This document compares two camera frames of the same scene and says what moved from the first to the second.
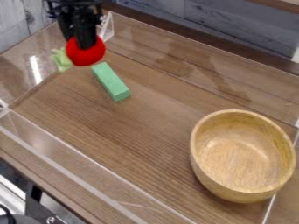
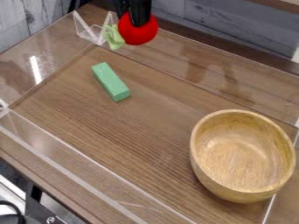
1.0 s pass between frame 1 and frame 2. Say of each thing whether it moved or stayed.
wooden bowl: stayed
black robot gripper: moved
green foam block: stayed
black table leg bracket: stayed
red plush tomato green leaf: moved
